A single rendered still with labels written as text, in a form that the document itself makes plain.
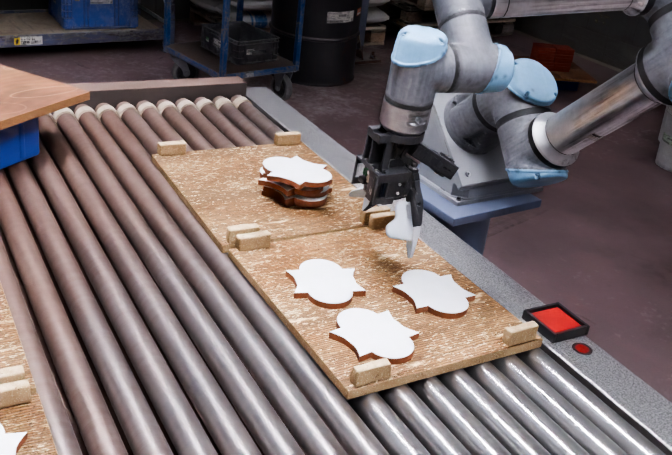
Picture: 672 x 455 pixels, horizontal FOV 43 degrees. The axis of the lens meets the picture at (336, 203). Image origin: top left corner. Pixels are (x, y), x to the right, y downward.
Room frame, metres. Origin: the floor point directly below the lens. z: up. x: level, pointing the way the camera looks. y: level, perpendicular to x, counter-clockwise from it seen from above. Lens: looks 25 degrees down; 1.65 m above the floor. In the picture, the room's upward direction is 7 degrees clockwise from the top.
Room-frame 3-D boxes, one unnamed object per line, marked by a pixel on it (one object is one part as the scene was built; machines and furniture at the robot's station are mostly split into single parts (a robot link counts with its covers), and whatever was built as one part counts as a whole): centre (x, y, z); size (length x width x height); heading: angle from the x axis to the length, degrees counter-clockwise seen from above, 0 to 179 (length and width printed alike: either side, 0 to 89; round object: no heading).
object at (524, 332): (1.10, -0.30, 0.95); 0.06 x 0.02 x 0.03; 122
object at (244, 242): (1.28, 0.13, 0.95); 0.06 x 0.02 x 0.03; 122
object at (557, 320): (1.19, -0.38, 0.92); 0.06 x 0.06 x 0.01; 32
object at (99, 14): (5.52, 1.74, 0.32); 0.50 x 0.41 x 0.37; 123
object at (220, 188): (1.54, 0.14, 0.93); 0.41 x 0.35 x 0.02; 31
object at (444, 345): (1.19, -0.09, 0.93); 0.41 x 0.35 x 0.02; 32
